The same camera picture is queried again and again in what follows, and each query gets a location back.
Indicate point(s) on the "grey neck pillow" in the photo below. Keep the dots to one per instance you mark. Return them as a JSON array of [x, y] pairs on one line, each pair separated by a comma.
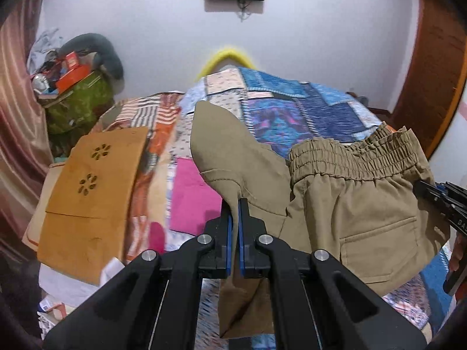
[[105, 53]]

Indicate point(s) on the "brown wooden wardrobe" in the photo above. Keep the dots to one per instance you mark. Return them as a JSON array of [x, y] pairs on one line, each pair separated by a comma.
[[436, 74]]

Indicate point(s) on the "pink cloth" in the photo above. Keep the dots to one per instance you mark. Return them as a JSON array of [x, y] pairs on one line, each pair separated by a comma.
[[193, 202]]

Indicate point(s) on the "blue patchwork bed cover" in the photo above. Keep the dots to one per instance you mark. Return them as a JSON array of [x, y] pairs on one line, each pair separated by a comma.
[[282, 113]]

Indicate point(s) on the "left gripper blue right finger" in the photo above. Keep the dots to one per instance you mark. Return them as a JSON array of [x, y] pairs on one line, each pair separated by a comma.
[[253, 262]]

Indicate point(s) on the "orange red box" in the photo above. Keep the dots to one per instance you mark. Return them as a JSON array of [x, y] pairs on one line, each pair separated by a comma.
[[75, 72]]

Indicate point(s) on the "striped red curtain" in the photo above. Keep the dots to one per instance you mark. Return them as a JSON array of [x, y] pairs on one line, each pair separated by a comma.
[[25, 152]]

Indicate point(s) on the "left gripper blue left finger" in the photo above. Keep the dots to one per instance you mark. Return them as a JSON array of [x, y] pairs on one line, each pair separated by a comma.
[[217, 262]]

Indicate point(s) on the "olive green pants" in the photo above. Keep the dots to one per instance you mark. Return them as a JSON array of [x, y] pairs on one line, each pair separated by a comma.
[[355, 201]]

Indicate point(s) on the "light grey crumpled cloth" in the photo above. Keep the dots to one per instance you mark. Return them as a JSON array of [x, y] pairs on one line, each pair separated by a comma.
[[48, 40]]

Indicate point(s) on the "person's right hand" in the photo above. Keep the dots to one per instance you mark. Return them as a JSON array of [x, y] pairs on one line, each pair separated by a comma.
[[457, 252]]

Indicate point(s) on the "orange floral blanket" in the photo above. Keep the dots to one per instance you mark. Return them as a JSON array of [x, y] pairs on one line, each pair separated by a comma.
[[148, 203]]

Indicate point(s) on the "yellow curved footboard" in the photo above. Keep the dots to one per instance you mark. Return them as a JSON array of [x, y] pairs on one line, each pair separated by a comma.
[[225, 57]]

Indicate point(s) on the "green patterned basket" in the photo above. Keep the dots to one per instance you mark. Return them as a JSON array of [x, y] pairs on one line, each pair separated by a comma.
[[74, 113]]

